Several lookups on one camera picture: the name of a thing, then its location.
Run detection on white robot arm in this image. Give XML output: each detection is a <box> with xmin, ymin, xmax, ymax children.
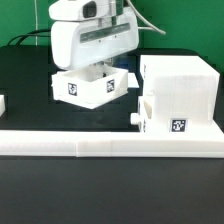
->
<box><xmin>49</xmin><ymin>0</ymin><xmax>139</xmax><ymax>70</ymax></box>

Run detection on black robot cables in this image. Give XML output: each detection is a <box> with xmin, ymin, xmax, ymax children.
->
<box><xmin>7</xmin><ymin>0</ymin><xmax>167</xmax><ymax>47</ymax></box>

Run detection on white fiducial marker sheet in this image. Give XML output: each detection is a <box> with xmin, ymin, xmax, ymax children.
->
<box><xmin>128</xmin><ymin>73</ymin><xmax>139</xmax><ymax>88</ymax></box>

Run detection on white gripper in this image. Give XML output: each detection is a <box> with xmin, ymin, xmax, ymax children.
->
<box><xmin>51</xmin><ymin>13</ymin><xmax>139</xmax><ymax>70</ymax></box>

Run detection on white drawer tray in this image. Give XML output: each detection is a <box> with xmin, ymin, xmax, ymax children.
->
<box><xmin>130</xmin><ymin>96</ymin><xmax>153</xmax><ymax>133</ymax></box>
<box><xmin>52</xmin><ymin>65</ymin><xmax>128</xmax><ymax>109</ymax></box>

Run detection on white front drawer tray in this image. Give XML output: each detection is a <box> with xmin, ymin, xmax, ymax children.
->
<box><xmin>130</xmin><ymin>96</ymin><xmax>153</xmax><ymax>133</ymax></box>

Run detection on white drawer cabinet box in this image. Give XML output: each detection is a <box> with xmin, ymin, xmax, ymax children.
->
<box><xmin>140</xmin><ymin>55</ymin><xmax>220</xmax><ymax>133</ymax></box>

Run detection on white L-shaped table fence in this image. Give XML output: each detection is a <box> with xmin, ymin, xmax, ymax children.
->
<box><xmin>0</xmin><ymin>94</ymin><xmax>224</xmax><ymax>158</ymax></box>

